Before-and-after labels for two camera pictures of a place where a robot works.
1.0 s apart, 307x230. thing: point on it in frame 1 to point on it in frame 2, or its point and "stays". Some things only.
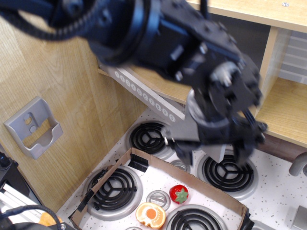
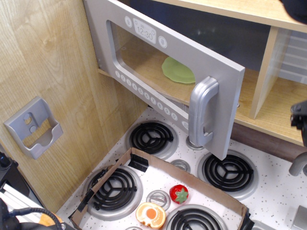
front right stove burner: (195, 217) stays
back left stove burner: (148, 137) stays
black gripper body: (215, 125) to (299, 118)
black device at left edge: (10, 175) stays
